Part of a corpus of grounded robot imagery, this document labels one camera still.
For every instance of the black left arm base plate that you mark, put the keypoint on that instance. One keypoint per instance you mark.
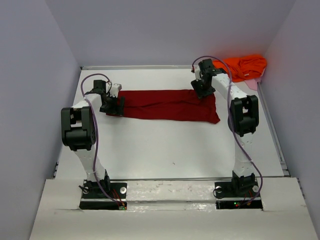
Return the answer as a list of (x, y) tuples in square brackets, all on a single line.
[(95, 199)]

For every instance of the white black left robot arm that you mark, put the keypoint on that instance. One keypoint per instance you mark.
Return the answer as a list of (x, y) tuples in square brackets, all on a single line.
[(79, 130)]

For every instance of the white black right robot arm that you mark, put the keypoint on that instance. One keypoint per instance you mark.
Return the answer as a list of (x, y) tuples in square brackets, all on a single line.
[(243, 120)]

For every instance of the dark red t shirt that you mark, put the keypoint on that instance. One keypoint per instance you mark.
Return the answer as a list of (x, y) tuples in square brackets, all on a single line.
[(175, 105)]

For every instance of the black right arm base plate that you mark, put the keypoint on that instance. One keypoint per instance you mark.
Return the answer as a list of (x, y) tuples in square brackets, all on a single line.
[(228, 199)]

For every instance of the orange t shirt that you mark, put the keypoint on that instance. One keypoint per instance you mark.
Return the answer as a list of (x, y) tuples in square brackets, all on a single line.
[(246, 67)]

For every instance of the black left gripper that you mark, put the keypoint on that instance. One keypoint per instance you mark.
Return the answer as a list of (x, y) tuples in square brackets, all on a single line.
[(111, 108)]

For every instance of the white cardboard front cover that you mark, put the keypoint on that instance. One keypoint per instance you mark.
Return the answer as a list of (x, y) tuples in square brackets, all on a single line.
[(173, 210)]

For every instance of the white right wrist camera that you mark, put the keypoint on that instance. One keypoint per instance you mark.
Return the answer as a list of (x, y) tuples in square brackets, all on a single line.
[(197, 72)]

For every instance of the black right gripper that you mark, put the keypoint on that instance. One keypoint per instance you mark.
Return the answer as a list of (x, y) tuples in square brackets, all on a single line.
[(203, 88)]

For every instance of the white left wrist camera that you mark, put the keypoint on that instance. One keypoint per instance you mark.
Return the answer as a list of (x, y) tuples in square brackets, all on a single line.
[(113, 90)]

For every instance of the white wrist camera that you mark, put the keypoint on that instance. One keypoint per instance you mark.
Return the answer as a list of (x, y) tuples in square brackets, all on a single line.
[(113, 90), (197, 72)]

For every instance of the pink t shirt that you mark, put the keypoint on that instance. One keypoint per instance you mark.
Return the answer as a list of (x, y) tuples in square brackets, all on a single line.
[(252, 83)]

